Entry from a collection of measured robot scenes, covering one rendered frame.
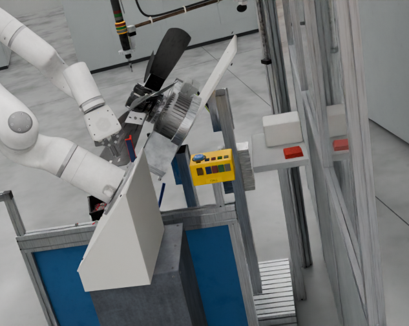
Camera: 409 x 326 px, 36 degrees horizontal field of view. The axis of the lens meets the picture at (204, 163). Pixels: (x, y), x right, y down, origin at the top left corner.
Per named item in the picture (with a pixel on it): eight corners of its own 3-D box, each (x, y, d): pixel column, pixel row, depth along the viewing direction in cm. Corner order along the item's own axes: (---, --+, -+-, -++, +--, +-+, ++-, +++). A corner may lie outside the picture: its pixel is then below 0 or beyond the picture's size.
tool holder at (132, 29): (135, 47, 262) (129, 24, 258) (143, 49, 256) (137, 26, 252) (115, 54, 258) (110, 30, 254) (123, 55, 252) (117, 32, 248)
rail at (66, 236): (238, 218, 249) (234, 200, 245) (238, 223, 245) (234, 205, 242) (24, 248, 260) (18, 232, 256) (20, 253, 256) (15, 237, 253)
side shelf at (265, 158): (301, 132, 300) (300, 127, 299) (309, 165, 268) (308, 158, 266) (252, 140, 303) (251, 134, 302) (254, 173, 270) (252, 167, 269)
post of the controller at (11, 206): (26, 231, 256) (11, 189, 247) (24, 235, 253) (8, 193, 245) (19, 233, 256) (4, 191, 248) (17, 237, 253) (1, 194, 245)
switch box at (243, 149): (254, 181, 310) (247, 141, 301) (255, 189, 301) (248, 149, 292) (225, 185, 311) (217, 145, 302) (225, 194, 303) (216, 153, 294)
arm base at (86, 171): (130, 174, 190) (76, 145, 187) (102, 224, 195) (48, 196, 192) (137, 156, 208) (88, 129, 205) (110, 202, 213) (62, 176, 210)
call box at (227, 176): (236, 171, 243) (231, 147, 239) (236, 184, 234) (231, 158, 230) (196, 178, 245) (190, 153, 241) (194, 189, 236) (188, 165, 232)
